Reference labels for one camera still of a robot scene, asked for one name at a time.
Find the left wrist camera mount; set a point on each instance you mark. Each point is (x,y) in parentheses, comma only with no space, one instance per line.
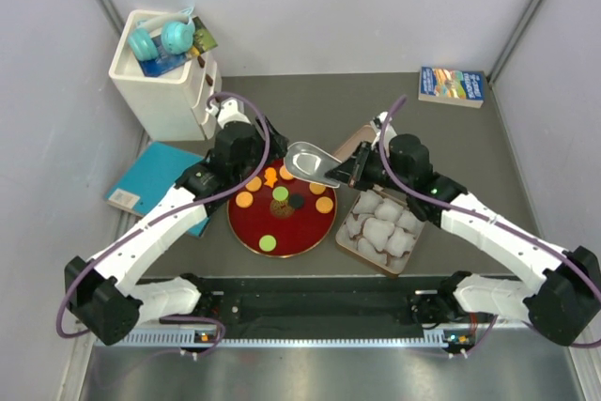
(221,113)

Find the orange fish shaped cookie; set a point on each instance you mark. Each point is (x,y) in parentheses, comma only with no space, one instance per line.
(270,177)

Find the orange round cookie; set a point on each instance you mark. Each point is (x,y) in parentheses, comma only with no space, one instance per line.
(316,188)
(244,199)
(285,174)
(324,205)
(254,185)

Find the blue book on cabinet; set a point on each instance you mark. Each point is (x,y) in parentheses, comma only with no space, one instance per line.
(163,63)

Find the white drawer cabinet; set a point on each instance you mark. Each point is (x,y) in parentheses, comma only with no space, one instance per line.
(170,107)

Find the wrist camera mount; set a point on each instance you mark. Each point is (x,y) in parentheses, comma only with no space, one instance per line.
(221,113)
(377,121)

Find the orange round cookie top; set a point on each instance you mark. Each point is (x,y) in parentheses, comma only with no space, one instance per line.
(285,174)

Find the teal headphones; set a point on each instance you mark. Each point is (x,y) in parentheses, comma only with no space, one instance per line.
(176,35)

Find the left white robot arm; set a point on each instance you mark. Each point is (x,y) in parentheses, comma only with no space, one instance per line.
(103,292)

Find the colourful paperback book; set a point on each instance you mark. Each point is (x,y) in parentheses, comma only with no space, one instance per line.
(452,87)

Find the beige tin lid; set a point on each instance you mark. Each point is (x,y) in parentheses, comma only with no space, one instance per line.
(366,133)

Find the round red lacquer plate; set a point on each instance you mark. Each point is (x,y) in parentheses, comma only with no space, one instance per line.
(297,230)

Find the grey slotted cable duct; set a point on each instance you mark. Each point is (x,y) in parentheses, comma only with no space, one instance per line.
(189,338)

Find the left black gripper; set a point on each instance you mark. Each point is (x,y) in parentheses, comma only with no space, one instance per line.
(277,144)

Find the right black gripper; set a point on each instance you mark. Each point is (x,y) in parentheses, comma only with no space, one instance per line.
(353,170)

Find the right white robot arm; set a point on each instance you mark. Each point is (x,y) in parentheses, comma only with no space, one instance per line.
(555,291)

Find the blue notebook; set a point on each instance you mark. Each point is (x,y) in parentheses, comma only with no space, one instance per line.
(144,185)

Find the tin box with paper cups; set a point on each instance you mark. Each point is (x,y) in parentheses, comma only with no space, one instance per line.
(381,231)

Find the green round cookie bottom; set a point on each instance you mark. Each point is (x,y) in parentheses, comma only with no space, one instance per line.
(267,243)

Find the green round cookie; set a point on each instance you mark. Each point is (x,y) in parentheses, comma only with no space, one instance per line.
(280,193)
(267,243)

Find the green round cookie centre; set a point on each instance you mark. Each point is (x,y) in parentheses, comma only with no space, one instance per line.
(280,193)

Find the green picture card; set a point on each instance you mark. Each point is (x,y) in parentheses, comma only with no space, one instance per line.
(203,41)

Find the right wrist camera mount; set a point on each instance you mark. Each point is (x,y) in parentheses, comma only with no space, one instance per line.
(377,121)

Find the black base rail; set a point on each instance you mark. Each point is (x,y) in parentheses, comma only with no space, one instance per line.
(406,300)

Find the black round cookie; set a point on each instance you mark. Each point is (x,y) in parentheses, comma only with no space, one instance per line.
(296,201)

